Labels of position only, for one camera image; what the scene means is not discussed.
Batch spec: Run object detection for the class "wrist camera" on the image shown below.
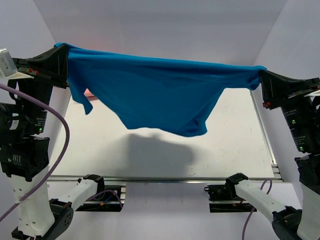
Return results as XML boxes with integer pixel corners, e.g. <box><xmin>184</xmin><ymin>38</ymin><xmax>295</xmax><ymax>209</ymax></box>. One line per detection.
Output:
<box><xmin>308</xmin><ymin>90</ymin><xmax>320</xmax><ymax>97</ymax></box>
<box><xmin>0</xmin><ymin>48</ymin><xmax>18</xmax><ymax>78</ymax></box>

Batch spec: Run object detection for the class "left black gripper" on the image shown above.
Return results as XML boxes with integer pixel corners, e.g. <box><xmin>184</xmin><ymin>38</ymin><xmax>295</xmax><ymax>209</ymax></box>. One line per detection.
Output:
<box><xmin>8</xmin><ymin>43</ymin><xmax>70</xmax><ymax>133</ymax></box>

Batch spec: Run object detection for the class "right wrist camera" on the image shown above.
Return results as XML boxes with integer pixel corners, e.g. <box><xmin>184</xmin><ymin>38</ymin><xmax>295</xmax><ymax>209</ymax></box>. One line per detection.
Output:
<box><xmin>308</xmin><ymin>90</ymin><xmax>320</xmax><ymax>97</ymax></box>

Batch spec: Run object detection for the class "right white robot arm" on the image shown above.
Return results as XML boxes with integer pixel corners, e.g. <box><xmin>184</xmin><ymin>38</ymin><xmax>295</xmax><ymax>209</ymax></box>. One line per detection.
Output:
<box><xmin>224</xmin><ymin>71</ymin><xmax>320</xmax><ymax>240</ymax></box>

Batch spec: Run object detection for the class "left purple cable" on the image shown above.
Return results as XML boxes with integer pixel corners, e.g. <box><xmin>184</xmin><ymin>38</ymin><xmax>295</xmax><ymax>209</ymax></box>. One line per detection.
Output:
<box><xmin>0</xmin><ymin>83</ymin><xmax>124</xmax><ymax>221</ymax></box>

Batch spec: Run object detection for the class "folded pink t shirt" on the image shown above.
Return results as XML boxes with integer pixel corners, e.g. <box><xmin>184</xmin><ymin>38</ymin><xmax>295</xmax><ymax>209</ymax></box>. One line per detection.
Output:
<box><xmin>84</xmin><ymin>88</ymin><xmax>96</xmax><ymax>99</ymax></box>

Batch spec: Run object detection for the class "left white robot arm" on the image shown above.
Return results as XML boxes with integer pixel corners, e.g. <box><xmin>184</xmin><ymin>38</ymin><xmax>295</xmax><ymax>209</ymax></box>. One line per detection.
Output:
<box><xmin>0</xmin><ymin>44</ymin><xmax>106</xmax><ymax>240</ymax></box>

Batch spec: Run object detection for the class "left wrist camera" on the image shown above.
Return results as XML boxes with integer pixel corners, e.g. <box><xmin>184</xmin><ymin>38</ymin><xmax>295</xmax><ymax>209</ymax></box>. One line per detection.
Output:
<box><xmin>0</xmin><ymin>48</ymin><xmax>18</xmax><ymax>78</ymax></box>

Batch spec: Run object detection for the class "blue t shirt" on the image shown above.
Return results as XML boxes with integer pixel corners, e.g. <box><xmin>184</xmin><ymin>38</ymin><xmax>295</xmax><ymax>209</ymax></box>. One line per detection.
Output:
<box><xmin>67</xmin><ymin>44</ymin><xmax>265</xmax><ymax>137</ymax></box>

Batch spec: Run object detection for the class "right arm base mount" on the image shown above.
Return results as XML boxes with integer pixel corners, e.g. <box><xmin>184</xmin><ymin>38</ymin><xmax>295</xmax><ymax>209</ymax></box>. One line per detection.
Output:
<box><xmin>203</xmin><ymin>184</ymin><xmax>253</xmax><ymax>213</ymax></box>

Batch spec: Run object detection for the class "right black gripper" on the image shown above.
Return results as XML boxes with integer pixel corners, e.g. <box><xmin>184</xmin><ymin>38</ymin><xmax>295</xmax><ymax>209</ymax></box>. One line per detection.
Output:
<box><xmin>258</xmin><ymin>67</ymin><xmax>320</xmax><ymax>150</ymax></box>

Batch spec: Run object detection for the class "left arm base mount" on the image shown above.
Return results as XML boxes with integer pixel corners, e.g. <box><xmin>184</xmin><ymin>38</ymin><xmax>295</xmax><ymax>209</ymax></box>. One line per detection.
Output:
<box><xmin>76</xmin><ymin>185</ymin><xmax>126</xmax><ymax>213</ymax></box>

